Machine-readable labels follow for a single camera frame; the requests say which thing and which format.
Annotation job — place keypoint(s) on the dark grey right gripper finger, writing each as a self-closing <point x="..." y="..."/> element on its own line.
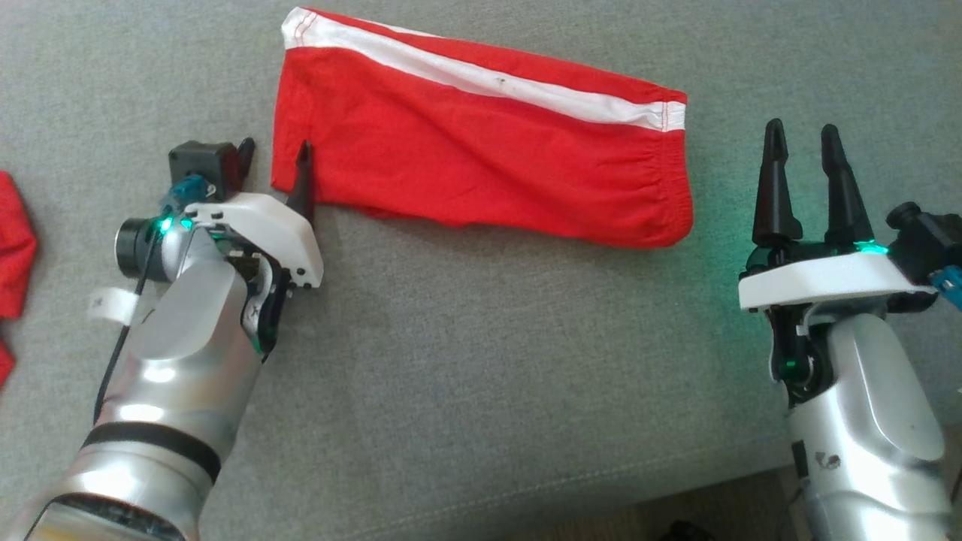
<point x="845" y="195"/>
<point x="774" y="195"/>

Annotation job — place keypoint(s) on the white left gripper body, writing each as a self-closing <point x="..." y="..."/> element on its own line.
<point x="278" y="233"/>

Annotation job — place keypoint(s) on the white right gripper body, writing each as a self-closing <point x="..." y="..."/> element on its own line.
<point x="827" y="282"/>

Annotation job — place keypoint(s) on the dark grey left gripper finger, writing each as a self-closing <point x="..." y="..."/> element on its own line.
<point x="304" y="188"/>
<point x="246" y="156"/>

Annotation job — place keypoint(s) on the red shorts with white stripe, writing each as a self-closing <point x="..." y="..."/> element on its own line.
<point x="481" y="150"/>

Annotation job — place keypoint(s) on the red Bulls basketball jersey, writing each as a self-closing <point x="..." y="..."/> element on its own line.
<point x="11" y="248"/>

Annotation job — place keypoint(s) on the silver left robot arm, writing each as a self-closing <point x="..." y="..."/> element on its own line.
<point x="180" y="346"/>

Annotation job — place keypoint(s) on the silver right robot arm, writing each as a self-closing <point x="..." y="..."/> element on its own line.
<point x="879" y="421"/>

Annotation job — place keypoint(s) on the large grey sofa seat cushion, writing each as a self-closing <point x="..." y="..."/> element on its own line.
<point x="481" y="376"/>

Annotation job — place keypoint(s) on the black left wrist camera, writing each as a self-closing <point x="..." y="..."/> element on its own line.
<point x="203" y="165"/>

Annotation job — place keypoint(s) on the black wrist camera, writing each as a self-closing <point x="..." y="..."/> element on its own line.
<point x="203" y="165"/>
<point x="928" y="240"/>

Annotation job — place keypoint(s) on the teal left camera connector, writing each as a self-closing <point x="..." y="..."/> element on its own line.
<point x="184" y="191"/>

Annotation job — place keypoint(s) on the teal camera connector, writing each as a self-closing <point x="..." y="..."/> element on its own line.
<point x="948" y="289"/>
<point x="184" y="191"/>

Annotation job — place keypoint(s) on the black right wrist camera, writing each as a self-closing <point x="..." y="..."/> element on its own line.
<point x="928" y="240"/>

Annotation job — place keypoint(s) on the teal right camera connector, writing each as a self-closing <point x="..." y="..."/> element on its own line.
<point x="948" y="289"/>

